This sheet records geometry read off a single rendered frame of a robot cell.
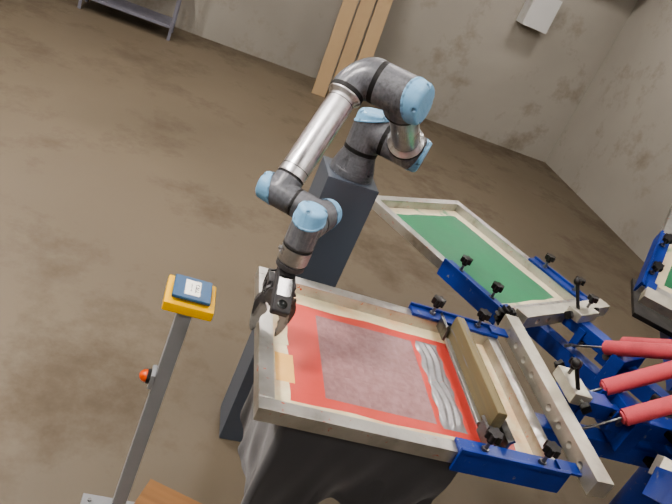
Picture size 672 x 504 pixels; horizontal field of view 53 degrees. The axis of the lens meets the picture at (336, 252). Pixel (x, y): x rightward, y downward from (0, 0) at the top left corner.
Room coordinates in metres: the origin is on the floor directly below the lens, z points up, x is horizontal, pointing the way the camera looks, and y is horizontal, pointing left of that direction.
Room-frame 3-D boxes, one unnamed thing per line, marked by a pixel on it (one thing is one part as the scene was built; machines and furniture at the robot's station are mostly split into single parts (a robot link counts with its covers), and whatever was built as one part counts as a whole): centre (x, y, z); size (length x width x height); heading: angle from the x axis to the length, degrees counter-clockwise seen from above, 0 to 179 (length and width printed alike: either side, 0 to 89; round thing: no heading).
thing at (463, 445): (1.32, -0.59, 0.98); 0.30 x 0.05 x 0.07; 107
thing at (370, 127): (2.13, 0.06, 1.37); 0.13 x 0.12 x 0.14; 77
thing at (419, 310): (1.85, -0.42, 0.98); 0.30 x 0.05 x 0.07; 107
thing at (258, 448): (1.43, 0.00, 0.74); 0.45 x 0.03 x 0.43; 17
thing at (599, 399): (1.68, -0.81, 1.02); 0.17 x 0.06 x 0.05; 107
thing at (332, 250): (2.14, 0.06, 0.60); 0.18 x 0.18 x 1.20; 18
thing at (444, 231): (2.44, -0.62, 1.05); 1.08 x 0.61 x 0.23; 47
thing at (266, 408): (1.51, -0.28, 0.97); 0.79 x 0.58 x 0.04; 107
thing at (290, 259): (1.42, 0.09, 1.20); 0.08 x 0.08 x 0.05
